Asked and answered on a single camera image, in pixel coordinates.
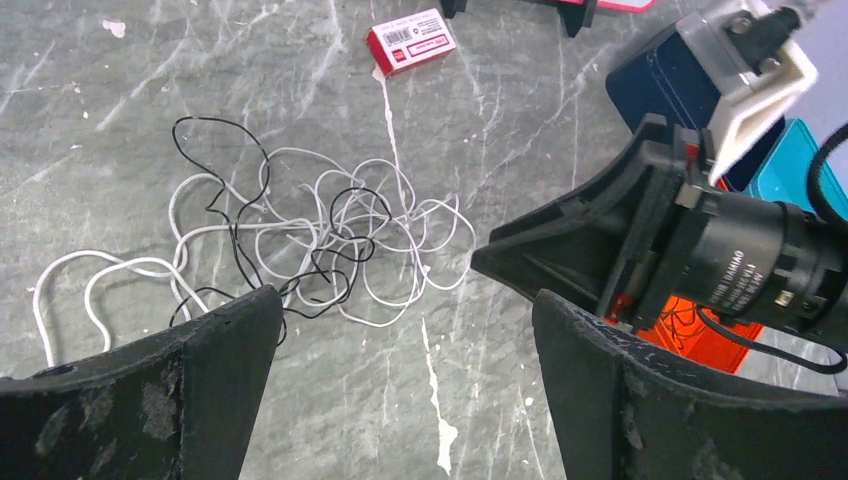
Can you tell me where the pink framed whiteboard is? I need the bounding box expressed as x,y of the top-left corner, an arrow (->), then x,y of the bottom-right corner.
596,0 -> 656,13

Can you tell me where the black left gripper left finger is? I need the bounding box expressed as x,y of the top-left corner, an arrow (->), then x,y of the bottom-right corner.
1,286 -> 283,479

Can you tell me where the white thin cable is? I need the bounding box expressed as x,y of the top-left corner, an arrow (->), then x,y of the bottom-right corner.
31,145 -> 478,369

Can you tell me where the light blue plastic tray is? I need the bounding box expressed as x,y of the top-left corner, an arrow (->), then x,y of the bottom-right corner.
743,118 -> 819,213

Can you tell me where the black whiteboard stand foot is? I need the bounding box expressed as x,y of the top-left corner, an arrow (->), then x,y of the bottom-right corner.
440,0 -> 468,19
530,0 -> 598,38

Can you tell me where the small red white box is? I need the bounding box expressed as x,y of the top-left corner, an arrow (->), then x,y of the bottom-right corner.
365,8 -> 456,77

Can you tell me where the orange plastic tray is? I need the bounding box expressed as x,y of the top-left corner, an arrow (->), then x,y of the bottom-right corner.
635,296 -> 749,374

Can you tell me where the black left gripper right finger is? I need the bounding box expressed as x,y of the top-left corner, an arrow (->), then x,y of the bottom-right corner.
532,290 -> 847,479

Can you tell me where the dark navy plastic tray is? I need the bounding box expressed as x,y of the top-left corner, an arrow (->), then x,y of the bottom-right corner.
605,26 -> 793,192

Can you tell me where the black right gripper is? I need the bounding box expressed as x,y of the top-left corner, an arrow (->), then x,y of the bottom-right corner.
471,114 -> 847,335

